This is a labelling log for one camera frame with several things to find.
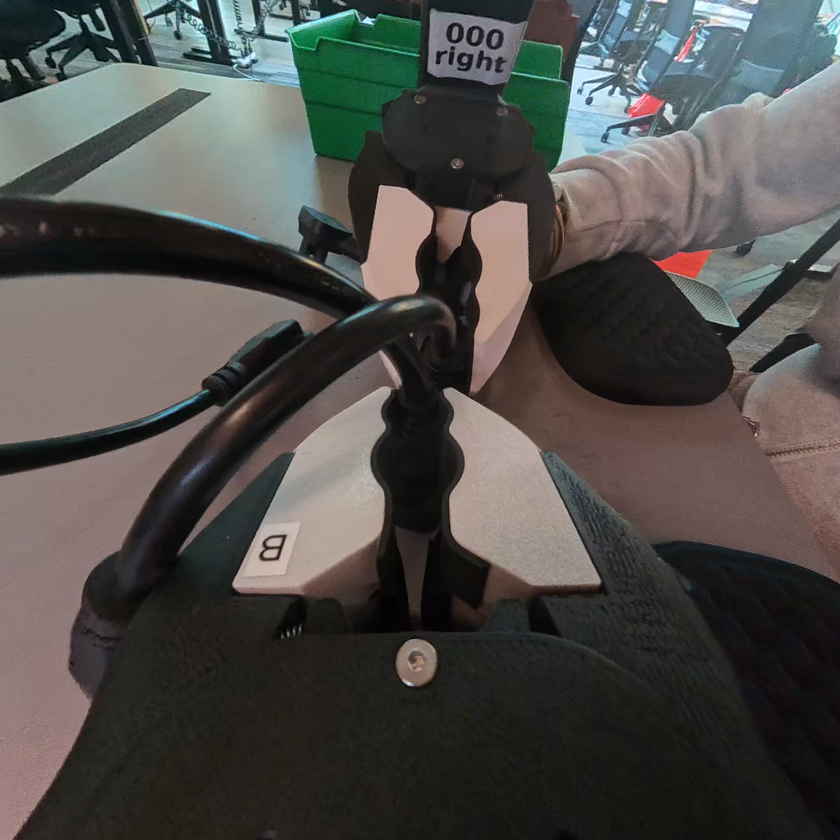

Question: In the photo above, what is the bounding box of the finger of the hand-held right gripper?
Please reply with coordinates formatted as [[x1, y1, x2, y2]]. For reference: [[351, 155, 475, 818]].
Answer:
[[361, 185, 437, 391], [453, 200, 532, 396]]

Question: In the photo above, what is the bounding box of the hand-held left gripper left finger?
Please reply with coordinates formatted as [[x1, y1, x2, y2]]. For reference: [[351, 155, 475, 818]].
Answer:
[[233, 387, 399, 601]]

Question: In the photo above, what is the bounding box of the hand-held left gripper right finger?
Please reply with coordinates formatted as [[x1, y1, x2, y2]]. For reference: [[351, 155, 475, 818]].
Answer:
[[441, 387, 605, 608]]

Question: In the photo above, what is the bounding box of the black power plug cable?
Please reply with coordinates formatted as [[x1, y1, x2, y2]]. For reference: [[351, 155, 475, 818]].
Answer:
[[69, 294, 460, 700]]

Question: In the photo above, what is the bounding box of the black power plug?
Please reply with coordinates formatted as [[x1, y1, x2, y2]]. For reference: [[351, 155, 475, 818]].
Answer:
[[371, 387, 457, 532]]

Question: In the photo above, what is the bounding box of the black power strip cable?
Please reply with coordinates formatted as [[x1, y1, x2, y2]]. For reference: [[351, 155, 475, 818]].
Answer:
[[0, 196, 395, 316]]

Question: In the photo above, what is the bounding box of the person's right forearm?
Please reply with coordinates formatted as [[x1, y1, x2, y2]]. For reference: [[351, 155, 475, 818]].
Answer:
[[550, 62, 840, 280]]

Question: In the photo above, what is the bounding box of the black angled plug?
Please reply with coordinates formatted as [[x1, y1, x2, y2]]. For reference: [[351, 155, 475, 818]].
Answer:
[[298, 205, 363, 263]]

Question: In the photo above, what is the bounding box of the green plastic bin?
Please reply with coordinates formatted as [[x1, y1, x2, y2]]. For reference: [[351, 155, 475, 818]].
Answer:
[[287, 13, 572, 165]]

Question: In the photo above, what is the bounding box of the brown box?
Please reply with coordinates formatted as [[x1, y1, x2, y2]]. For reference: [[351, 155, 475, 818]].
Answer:
[[525, 0, 581, 47]]

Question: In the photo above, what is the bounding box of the black office chair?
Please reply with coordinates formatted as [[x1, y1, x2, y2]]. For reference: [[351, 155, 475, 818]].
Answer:
[[604, 13, 749, 142], [0, 0, 67, 89], [45, 0, 135, 80], [581, 0, 664, 106]]

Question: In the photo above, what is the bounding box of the pale mesh chair part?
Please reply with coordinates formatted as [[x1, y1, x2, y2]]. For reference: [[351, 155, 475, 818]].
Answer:
[[666, 272, 741, 327]]

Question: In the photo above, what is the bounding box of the person's grey hoodie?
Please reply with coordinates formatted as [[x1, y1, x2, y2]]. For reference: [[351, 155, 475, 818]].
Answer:
[[725, 282, 840, 578]]

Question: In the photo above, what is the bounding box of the black extension socket cable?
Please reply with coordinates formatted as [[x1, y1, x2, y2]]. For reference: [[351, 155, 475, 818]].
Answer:
[[0, 387, 221, 475]]

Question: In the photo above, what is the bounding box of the black table cable strip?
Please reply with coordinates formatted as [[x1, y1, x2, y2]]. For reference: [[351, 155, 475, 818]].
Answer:
[[0, 88, 211, 198]]

